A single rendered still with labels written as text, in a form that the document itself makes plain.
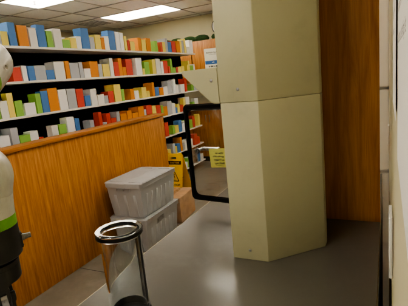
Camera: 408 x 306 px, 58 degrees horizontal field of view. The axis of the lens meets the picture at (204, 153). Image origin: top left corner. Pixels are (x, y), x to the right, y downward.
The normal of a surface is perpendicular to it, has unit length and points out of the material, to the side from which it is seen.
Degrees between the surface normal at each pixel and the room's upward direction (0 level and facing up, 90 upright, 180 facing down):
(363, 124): 90
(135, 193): 96
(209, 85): 90
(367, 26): 90
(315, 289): 0
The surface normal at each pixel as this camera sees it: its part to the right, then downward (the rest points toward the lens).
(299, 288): -0.10, -0.98
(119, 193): -0.42, 0.31
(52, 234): 0.90, 0.00
